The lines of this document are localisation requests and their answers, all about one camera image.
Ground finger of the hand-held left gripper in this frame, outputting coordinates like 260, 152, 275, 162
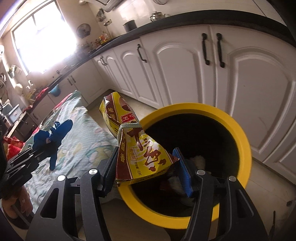
6, 145, 58, 176

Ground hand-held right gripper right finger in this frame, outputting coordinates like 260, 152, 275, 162
172, 147, 270, 241

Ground yellow-rimmed black trash bin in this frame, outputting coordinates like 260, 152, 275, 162
118, 103, 252, 230

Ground cartoon cat printed blanket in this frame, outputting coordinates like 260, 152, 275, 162
23, 90, 118, 209

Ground white storage box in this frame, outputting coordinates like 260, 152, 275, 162
6, 104, 20, 123

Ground black range hood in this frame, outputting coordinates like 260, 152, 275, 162
79, 0, 123, 12

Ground round wall ventilation fan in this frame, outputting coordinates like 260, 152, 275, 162
77, 23, 90, 39

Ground white base cabinets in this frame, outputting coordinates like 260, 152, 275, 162
30, 24, 296, 176

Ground kitchen window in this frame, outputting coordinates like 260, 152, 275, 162
13, 0, 78, 72

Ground group of condiment bottles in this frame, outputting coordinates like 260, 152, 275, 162
91, 32, 111, 45

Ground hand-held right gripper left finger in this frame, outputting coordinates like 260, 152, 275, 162
28, 146, 119, 241

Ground wall rack with utensils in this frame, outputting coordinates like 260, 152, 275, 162
96, 8, 111, 26

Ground steel teapot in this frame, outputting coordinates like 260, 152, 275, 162
150, 11, 166, 22

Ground dark metal pot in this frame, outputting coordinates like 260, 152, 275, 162
123, 20, 138, 32

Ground black kitchen countertop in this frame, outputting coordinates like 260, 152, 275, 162
23, 10, 296, 112

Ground person's left hand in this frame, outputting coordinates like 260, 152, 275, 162
2, 185, 31, 219

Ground red cloth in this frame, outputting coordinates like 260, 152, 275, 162
35, 87, 50, 100

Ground blue plastic bag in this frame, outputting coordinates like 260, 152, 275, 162
32, 119, 73, 171

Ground crumpled beige wrapper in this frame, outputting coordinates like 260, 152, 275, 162
191, 155, 206, 169

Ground yellow brown seasoning packet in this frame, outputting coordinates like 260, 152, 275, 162
99, 91, 179, 187

